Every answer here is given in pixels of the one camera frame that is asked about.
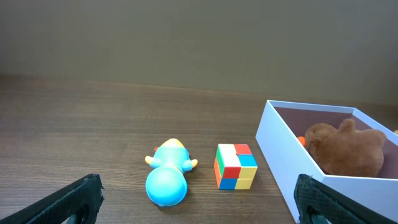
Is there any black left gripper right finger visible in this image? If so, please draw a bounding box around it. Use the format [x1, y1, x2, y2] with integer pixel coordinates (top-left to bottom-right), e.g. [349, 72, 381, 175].
[294, 174, 397, 224]

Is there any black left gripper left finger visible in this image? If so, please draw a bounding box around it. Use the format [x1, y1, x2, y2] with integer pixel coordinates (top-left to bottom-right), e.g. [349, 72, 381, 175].
[1, 174, 104, 224]

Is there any brown plush toy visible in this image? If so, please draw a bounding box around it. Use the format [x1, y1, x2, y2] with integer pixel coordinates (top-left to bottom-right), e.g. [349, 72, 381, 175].
[304, 118, 387, 177]

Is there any white box with pink interior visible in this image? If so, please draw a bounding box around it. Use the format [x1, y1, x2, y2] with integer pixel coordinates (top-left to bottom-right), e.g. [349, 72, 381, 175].
[256, 100, 397, 222]

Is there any colourful puzzle cube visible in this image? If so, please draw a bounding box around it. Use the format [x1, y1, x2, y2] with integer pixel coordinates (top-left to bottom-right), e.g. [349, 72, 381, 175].
[214, 144, 258, 190]

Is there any blue duck toy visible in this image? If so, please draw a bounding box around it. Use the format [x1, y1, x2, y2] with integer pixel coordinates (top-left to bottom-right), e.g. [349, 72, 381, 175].
[145, 138, 198, 207]

